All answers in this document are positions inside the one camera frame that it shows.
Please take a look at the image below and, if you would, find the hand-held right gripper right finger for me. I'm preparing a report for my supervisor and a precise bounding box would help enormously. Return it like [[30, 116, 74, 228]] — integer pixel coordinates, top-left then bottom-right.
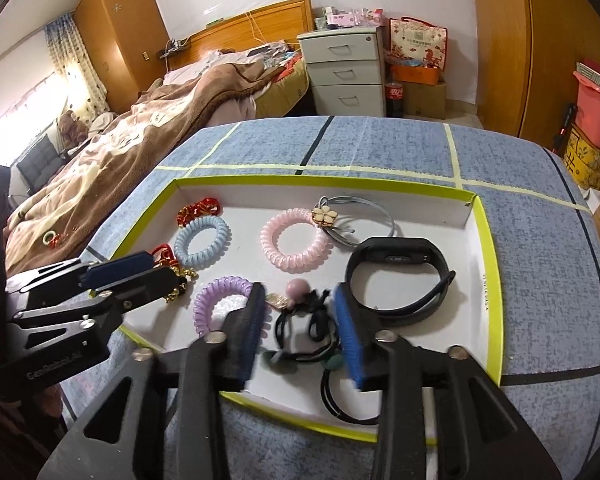
[[332, 282, 563, 480]]

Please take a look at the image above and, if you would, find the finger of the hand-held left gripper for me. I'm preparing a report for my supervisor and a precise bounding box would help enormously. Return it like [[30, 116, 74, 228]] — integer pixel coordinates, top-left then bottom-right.
[[12, 266, 181, 353], [5, 252, 154, 308]]

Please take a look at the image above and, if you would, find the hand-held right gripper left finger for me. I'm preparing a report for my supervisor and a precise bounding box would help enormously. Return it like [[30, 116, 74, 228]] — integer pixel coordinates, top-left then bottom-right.
[[37, 282, 272, 480]]

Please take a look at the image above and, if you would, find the green pompom hair tie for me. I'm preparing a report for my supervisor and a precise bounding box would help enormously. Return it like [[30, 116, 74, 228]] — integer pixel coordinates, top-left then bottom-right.
[[262, 350, 346, 373]]

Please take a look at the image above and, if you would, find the red ornament with gold bells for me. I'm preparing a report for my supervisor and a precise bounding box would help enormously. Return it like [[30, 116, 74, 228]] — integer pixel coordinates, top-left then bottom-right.
[[151, 244, 199, 305]]

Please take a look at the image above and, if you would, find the pink ball black hair tie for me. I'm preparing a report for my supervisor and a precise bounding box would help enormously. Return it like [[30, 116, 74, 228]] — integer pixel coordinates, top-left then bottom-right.
[[275, 277, 338, 351]]

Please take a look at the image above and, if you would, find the pink spiral hair tie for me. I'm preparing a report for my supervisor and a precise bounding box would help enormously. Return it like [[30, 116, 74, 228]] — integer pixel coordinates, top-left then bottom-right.
[[260, 207, 333, 272]]

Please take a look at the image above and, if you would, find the white box with yellow rim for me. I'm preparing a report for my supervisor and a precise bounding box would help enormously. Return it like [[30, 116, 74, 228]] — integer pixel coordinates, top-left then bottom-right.
[[91, 176, 506, 443]]

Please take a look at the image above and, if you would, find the black wristband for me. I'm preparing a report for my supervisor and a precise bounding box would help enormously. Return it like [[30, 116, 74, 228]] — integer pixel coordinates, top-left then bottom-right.
[[345, 236, 457, 325]]

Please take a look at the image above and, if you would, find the brown blanket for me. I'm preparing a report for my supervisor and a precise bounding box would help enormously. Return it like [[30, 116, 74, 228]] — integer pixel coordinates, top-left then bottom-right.
[[5, 62, 281, 276]]

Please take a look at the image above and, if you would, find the black chair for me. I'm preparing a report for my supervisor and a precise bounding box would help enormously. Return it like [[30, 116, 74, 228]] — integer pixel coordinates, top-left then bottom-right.
[[15, 134, 66, 193]]

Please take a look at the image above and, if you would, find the brown teddy bear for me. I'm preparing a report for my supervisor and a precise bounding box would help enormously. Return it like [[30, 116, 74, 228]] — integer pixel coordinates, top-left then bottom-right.
[[57, 110, 88, 148]]

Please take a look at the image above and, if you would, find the window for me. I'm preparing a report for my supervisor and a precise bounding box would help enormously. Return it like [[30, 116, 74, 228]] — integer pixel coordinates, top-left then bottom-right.
[[0, 77, 63, 161]]

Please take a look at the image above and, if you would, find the pink bedsheet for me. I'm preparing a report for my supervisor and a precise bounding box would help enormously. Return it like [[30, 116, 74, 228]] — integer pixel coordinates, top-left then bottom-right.
[[207, 97, 258, 128]]

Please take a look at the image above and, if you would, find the blue checked tablecloth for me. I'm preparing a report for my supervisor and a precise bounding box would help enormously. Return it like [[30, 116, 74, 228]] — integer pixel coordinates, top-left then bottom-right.
[[60, 115, 600, 480]]

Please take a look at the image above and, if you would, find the patterned curtain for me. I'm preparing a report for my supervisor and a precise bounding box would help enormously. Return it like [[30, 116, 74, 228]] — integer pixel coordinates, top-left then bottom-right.
[[44, 14, 112, 113]]

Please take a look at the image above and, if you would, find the dark bedside shelf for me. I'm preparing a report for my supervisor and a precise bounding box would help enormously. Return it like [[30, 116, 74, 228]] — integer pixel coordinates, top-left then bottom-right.
[[155, 37, 193, 61]]

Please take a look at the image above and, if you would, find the tall orange wardrobe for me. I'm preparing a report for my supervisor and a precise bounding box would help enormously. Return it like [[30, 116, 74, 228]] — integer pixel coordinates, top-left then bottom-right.
[[74, 0, 173, 111]]

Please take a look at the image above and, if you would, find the cola bottle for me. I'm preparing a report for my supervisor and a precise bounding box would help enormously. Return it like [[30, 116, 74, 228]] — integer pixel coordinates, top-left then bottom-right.
[[386, 80, 406, 118]]

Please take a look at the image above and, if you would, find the small cardboard box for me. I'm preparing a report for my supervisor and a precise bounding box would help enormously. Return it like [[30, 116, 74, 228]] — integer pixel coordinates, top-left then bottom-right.
[[402, 80, 448, 120]]

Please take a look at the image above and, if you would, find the pile of clothes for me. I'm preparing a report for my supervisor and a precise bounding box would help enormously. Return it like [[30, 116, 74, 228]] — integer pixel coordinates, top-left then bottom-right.
[[247, 42, 303, 83]]

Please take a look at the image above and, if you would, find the grey drawer cabinet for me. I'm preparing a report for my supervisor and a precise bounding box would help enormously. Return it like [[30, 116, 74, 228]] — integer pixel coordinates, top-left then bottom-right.
[[297, 26, 387, 118]]

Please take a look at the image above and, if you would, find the orange box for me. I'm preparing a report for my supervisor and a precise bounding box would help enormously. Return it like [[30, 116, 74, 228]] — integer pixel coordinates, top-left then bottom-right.
[[392, 64, 442, 85]]

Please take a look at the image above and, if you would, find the wooden bed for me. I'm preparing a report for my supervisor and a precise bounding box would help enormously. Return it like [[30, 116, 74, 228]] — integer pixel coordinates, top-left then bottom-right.
[[162, 0, 315, 118]]

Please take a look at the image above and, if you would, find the yellow patterned box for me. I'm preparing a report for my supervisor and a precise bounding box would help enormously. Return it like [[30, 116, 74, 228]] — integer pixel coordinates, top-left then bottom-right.
[[562, 124, 600, 192]]

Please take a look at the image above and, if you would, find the red gift bag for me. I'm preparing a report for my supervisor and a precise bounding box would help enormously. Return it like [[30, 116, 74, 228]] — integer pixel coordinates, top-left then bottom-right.
[[389, 16, 448, 72]]

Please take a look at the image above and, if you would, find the pile of pink packets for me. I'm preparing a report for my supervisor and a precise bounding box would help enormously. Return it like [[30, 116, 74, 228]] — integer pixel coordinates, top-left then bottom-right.
[[312, 6, 383, 31]]

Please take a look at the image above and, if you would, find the pink plastic bin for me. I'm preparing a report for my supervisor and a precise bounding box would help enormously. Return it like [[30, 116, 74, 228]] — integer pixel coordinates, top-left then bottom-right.
[[573, 71, 600, 143]]

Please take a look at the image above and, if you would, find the large wooden wardrobe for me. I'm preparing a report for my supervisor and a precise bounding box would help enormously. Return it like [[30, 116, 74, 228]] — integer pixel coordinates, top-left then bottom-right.
[[467, 0, 600, 156]]

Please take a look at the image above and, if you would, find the thin black hair tie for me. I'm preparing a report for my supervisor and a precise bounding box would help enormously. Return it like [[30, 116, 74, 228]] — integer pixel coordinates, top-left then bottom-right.
[[321, 367, 382, 427]]

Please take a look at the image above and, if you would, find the blue spiral hair tie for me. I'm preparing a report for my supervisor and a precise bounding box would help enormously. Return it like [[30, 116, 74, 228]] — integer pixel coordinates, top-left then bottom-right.
[[173, 215, 232, 268]]

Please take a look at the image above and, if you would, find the purple spiral hair tie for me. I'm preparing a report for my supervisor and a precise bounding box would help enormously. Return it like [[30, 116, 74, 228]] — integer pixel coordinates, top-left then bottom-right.
[[193, 276, 273, 336]]

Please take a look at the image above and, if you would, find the red chain bracelet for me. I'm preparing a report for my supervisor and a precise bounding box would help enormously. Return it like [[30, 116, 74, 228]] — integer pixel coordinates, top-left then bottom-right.
[[176, 197, 222, 228]]

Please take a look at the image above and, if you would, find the beige flower grey hair tie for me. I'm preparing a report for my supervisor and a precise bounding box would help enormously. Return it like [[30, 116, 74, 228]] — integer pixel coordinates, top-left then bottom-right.
[[312, 194, 396, 248]]

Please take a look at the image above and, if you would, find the white cable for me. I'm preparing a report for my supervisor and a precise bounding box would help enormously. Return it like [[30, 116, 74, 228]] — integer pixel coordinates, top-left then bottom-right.
[[247, 10, 268, 46]]

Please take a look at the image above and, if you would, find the red black handle tool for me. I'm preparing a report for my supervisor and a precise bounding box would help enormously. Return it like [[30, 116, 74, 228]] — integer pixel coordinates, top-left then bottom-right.
[[550, 102, 578, 153]]

